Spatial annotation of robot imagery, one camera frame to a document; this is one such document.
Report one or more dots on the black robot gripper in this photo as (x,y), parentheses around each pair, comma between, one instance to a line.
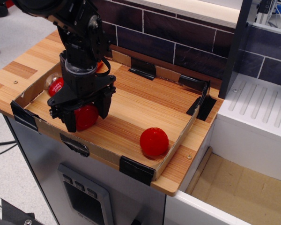
(80,89)

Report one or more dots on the cardboard fence with black tape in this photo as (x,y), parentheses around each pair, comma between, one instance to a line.
(149,93)

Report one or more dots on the red toy strawberry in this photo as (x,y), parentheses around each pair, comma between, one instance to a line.
(154,141)

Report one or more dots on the basil bottle red cap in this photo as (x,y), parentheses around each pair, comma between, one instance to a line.
(85,116)

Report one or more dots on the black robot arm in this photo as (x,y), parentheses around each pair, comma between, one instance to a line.
(80,30)

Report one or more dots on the dark grey shelf post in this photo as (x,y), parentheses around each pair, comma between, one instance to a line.
(228,77)

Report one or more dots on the grey dishwasher control panel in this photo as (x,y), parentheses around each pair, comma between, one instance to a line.
(90,200)

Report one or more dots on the orange toy carrot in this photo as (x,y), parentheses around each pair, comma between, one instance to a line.
(99,65)

